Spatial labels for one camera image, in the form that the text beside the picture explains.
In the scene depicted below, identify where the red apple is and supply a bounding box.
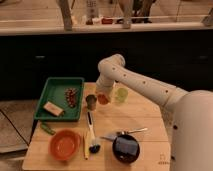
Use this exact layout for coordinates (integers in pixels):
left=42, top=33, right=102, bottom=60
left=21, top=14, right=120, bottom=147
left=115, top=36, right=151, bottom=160
left=97, top=94, right=109, bottom=105

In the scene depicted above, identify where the orange bowl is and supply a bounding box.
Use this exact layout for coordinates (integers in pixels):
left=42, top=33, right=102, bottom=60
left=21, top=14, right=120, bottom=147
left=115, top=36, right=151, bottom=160
left=49, top=129, right=81, bottom=161

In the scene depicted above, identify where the metal cup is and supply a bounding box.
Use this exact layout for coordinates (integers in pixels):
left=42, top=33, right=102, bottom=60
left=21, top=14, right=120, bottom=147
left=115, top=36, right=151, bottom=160
left=86, top=94, right=97, bottom=111

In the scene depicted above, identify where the bunch of dark grapes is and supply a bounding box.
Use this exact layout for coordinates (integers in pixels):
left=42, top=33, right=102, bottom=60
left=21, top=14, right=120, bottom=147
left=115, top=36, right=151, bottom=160
left=65, top=88, right=77, bottom=108

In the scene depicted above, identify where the green translucent cup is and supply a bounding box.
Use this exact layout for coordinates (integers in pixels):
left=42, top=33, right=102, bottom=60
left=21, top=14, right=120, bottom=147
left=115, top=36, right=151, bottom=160
left=115, top=88, right=128, bottom=103

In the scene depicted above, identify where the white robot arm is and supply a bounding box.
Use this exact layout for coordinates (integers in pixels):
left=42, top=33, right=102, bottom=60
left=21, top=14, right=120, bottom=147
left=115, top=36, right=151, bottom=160
left=96, top=54, right=213, bottom=171

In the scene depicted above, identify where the beige sponge block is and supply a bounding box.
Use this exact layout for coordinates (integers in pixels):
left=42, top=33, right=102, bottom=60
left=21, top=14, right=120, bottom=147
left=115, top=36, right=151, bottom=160
left=43, top=102, right=64, bottom=116

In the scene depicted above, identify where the grey spatula piece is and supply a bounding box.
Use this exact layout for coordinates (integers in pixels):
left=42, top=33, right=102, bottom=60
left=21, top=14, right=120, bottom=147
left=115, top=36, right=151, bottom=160
left=100, top=133, right=117, bottom=141

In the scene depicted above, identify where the metal spoon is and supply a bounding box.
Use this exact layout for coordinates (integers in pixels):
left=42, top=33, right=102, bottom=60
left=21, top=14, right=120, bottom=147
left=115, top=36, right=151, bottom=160
left=116, top=127, right=148, bottom=136

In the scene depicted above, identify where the blue cloth on plate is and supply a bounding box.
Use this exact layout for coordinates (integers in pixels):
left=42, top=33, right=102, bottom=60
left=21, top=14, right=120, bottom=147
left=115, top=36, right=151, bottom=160
left=115, top=137, right=138, bottom=155

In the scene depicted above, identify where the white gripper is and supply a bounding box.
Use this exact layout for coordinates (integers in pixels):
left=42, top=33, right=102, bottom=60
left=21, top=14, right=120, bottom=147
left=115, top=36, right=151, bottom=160
left=96, top=75, right=114, bottom=97

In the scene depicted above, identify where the green pepper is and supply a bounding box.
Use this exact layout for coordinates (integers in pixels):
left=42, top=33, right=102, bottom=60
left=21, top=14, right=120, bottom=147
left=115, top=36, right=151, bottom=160
left=40, top=123, right=55, bottom=135

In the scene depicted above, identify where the green plastic tray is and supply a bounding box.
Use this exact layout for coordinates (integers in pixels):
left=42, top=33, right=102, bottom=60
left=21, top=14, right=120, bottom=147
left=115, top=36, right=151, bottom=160
left=34, top=77, right=84, bottom=122

